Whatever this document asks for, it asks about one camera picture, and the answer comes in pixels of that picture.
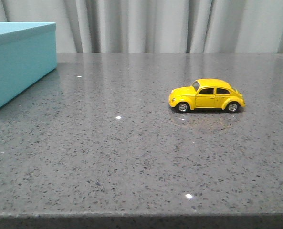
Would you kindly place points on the yellow toy beetle car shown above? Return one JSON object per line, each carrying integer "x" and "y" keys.
{"x": 206, "y": 93}

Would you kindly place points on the light blue box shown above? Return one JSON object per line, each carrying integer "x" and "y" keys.
{"x": 27, "y": 53}

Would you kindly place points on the grey curtain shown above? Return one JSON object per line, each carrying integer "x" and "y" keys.
{"x": 156, "y": 26}

